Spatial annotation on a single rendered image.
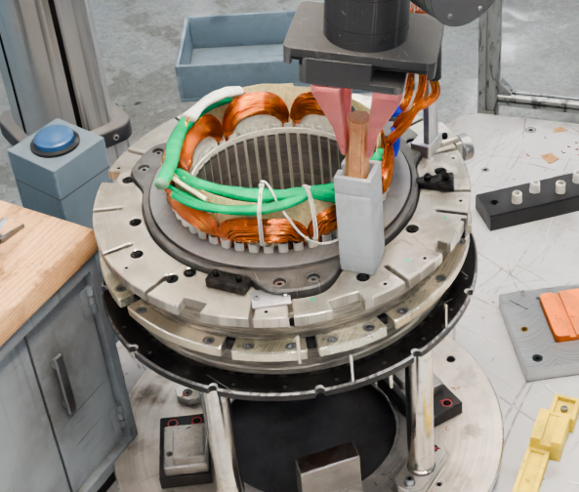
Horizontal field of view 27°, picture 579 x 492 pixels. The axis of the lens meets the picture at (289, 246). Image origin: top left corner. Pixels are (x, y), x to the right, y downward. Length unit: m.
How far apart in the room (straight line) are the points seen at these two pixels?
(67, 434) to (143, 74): 2.30
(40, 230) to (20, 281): 0.07
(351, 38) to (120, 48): 2.74
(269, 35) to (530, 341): 0.44
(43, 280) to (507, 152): 0.76
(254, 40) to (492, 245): 0.37
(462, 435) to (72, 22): 0.62
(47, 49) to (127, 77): 1.99
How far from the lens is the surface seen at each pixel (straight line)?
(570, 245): 1.47
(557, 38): 3.43
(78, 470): 1.20
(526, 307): 1.36
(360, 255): 0.94
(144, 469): 1.22
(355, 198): 0.90
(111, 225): 1.03
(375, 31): 0.81
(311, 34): 0.83
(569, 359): 1.31
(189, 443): 1.19
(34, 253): 1.07
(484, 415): 1.24
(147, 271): 0.98
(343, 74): 0.82
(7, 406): 1.08
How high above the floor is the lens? 1.71
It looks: 39 degrees down
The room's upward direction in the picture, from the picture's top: 6 degrees counter-clockwise
